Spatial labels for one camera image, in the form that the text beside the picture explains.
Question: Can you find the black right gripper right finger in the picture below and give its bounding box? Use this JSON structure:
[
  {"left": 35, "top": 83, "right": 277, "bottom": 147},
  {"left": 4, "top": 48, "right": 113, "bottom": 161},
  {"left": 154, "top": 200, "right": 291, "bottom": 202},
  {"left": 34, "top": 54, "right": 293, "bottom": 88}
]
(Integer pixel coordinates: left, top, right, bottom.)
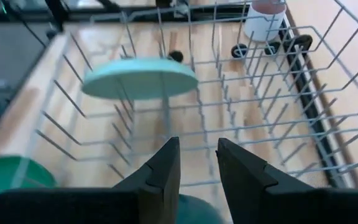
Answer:
[{"left": 216, "top": 138, "right": 358, "bottom": 224}]

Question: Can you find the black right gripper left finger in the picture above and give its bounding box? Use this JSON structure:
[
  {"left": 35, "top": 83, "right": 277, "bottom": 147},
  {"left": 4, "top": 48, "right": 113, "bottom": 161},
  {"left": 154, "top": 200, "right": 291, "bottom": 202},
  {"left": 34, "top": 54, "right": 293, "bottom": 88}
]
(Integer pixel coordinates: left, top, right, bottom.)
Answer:
[{"left": 0, "top": 136, "right": 181, "bottom": 224}]

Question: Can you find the small dark teal plate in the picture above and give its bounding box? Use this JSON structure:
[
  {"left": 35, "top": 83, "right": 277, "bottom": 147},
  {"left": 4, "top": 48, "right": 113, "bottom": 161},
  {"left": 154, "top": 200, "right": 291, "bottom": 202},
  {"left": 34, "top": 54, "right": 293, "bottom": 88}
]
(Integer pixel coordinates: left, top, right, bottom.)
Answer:
[{"left": 175, "top": 194, "right": 226, "bottom": 224}]

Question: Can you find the grey wire dish rack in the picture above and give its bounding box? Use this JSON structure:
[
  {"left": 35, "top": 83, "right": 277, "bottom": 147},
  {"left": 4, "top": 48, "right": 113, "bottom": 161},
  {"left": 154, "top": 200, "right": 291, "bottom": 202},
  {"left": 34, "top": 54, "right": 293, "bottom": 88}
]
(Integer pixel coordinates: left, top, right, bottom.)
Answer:
[{"left": 32, "top": 0, "right": 358, "bottom": 194}]

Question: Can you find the pale green plate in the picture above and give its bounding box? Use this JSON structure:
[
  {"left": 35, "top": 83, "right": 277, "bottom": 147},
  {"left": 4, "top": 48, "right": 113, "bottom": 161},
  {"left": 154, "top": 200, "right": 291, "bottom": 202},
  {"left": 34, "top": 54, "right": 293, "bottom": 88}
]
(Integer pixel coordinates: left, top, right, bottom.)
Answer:
[{"left": 81, "top": 57, "right": 199, "bottom": 101}]

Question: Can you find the white mug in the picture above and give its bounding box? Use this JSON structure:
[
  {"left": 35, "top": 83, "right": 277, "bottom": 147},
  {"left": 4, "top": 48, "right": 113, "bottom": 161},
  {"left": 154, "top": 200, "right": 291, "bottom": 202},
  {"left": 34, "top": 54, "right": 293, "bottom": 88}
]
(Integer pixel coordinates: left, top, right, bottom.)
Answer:
[{"left": 242, "top": 0, "right": 287, "bottom": 43}]

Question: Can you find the large beige desk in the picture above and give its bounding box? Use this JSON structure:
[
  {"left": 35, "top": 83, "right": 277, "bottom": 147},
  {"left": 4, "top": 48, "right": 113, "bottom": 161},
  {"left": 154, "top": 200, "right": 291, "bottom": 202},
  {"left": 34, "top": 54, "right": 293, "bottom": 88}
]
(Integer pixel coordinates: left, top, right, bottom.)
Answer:
[{"left": 286, "top": 0, "right": 358, "bottom": 187}]

